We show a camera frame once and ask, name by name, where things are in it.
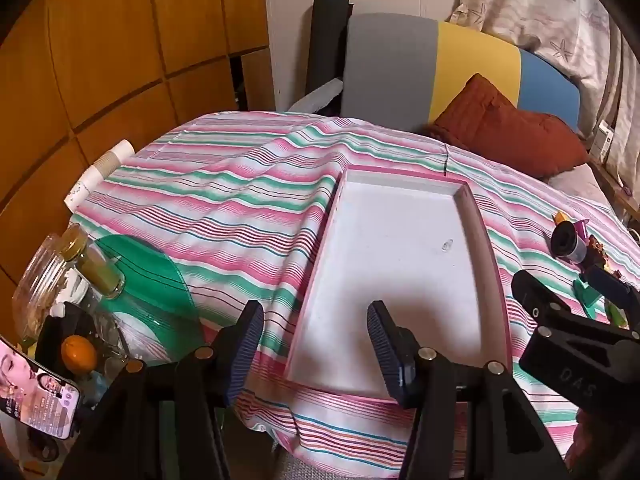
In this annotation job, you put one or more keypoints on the brown flower-shaped toy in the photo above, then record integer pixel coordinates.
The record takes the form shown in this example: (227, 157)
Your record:
(597, 255)

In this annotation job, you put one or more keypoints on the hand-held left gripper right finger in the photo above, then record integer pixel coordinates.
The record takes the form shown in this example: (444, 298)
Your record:
(386, 350)

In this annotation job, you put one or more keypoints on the green translucent plate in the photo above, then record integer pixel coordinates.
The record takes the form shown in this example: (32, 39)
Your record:
(150, 305)

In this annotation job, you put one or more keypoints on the printed beige curtain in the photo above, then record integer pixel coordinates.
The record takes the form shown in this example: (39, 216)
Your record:
(540, 5)

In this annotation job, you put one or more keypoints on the purple plastic strainer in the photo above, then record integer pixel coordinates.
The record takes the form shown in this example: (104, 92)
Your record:
(581, 226)

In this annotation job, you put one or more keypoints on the orange fruit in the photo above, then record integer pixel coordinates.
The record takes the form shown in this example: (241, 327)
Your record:
(79, 355)

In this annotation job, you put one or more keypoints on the pale pink bedsheet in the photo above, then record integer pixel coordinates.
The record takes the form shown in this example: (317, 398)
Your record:
(577, 182)

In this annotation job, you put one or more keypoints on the white tray with pink rim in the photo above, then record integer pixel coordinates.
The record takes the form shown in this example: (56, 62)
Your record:
(400, 260)

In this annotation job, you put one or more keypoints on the smartphone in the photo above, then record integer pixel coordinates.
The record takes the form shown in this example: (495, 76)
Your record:
(35, 395)

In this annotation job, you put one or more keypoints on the yellow plastic toy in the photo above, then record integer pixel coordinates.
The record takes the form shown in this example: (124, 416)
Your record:
(560, 218)

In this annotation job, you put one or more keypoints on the rust red cushion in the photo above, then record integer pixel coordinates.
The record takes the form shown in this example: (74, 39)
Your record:
(505, 130)

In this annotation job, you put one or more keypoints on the green spice bottle gold lid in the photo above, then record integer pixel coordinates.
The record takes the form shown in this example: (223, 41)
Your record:
(100, 270)

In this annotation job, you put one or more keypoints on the white cardboard box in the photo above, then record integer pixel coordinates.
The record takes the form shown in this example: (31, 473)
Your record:
(602, 140)

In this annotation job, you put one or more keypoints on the grey yellow blue chair back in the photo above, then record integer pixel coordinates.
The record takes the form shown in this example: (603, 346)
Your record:
(390, 70)

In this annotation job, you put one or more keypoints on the wooden wardrobe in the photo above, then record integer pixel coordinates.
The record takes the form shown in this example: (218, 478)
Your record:
(125, 35)

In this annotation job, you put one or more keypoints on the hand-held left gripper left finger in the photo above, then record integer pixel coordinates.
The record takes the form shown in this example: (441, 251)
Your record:
(246, 345)

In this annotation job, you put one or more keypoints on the wooden bedside shelf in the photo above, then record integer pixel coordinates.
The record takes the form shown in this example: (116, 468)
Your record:
(617, 187)

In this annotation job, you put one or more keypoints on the grey bottle with black cap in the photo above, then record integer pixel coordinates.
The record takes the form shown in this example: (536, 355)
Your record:
(567, 242)

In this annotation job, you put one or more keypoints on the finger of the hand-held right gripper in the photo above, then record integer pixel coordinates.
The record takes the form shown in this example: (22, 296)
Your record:
(609, 284)
(532, 292)

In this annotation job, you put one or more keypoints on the paper cup stack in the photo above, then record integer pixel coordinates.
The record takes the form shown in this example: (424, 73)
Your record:
(100, 170)

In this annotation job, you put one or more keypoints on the teal plastic toy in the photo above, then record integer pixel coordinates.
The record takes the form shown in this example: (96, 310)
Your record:
(584, 296)

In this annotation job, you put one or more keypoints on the clear glass jar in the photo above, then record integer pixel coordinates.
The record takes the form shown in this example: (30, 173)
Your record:
(37, 280)

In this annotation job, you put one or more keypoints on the green round toy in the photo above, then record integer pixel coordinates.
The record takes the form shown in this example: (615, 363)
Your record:
(617, 312)

